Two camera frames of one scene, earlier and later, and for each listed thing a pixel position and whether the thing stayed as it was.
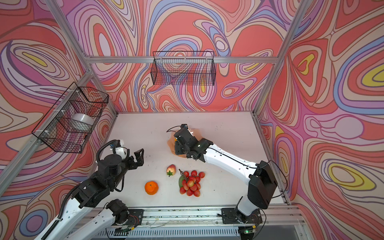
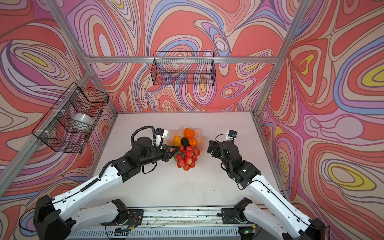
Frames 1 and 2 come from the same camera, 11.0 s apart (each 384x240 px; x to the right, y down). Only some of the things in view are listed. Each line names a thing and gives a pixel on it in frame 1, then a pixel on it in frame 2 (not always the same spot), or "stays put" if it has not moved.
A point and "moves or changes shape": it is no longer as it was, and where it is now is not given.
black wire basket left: x=68 y=124 stays put
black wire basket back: x=184 y=68 stays put
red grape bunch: x=191 y=185 -> x=186 y=157
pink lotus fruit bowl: x=171 y=141 stays put
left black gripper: x=134 y=165 -> x=165 y=152
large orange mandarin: x=151 y=187 moves or changes shape
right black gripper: x=178 y=149 -> x=211 y=146
